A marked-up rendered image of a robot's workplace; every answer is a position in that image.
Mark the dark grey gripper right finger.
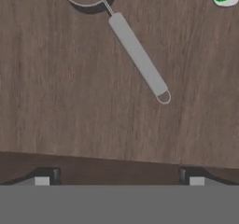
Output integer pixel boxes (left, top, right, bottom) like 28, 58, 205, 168
178, 167, 239, 187

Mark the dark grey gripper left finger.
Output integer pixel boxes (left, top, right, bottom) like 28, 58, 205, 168
0, 167, 62, 187

